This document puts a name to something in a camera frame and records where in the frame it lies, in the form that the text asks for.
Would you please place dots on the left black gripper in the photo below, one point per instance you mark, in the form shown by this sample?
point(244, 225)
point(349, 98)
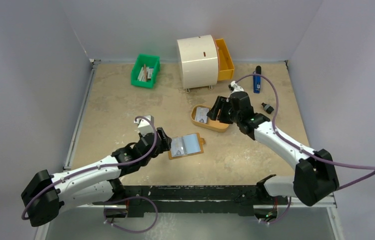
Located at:
point(164, 145)

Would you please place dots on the silver credit cards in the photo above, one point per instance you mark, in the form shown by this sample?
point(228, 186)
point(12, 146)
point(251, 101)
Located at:
point(201, 114)

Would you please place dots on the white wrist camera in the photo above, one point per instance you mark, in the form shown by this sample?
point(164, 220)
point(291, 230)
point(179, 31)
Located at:
point(234, 87)
point(144, 124)

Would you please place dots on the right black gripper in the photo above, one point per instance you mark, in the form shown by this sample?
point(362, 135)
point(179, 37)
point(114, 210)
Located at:
point(223, 108)

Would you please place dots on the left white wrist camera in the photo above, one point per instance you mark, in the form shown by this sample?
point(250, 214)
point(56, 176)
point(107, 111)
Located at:
point(144, 124)

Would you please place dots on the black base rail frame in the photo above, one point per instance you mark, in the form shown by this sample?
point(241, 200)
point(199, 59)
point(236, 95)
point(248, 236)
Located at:
point(243, 200)

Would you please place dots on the cream round drawer cabinet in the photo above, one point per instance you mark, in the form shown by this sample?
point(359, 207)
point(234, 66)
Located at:
point(198, 62)

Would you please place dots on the blue black marker pen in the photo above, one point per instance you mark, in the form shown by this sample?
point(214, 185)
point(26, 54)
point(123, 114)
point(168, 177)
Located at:
point(257, 80)

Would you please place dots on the orange open drawer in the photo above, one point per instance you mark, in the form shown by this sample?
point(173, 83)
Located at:
point(225, 64)

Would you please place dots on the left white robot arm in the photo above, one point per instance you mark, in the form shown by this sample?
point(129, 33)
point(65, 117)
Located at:
point(47, 195)

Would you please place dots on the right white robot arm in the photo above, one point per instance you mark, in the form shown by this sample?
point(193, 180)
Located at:
point(314, 176)

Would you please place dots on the orange card holder wallet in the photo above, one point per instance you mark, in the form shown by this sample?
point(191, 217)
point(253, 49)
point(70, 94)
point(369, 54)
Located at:
point(194, 145)

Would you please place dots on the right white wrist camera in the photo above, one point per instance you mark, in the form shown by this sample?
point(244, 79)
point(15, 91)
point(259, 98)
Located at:
point(234, 87)

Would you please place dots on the small black knob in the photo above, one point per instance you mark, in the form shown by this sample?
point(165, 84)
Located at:
point(267, 108)

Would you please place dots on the green plastic bin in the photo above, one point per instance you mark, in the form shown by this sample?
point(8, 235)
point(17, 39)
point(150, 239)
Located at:
point(145, 71)

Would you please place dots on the orange oval tray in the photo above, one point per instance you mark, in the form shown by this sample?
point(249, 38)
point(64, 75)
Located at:
point(212, 125)

